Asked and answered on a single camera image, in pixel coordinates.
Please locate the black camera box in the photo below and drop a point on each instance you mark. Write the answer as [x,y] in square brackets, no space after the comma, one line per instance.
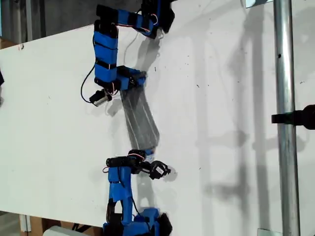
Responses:
[160,170]
[99,98]

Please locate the grey striped towel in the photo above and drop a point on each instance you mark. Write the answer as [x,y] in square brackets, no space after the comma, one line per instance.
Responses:
[140,118]

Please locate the black object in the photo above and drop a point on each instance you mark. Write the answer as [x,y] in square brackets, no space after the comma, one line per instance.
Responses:
[1,78]

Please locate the black clamp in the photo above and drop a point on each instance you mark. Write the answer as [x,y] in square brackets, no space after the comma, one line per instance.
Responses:
[295,118]

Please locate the white box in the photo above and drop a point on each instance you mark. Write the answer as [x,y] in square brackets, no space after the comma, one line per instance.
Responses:
[61,232]

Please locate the steel post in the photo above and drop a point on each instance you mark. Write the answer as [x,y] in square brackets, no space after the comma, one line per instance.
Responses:
[284,73]

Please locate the white table leg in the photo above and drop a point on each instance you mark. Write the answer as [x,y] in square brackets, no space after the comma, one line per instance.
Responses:
[24,222]

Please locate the black camera stalk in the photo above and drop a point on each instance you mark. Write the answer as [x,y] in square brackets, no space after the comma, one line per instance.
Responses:
[142,168]

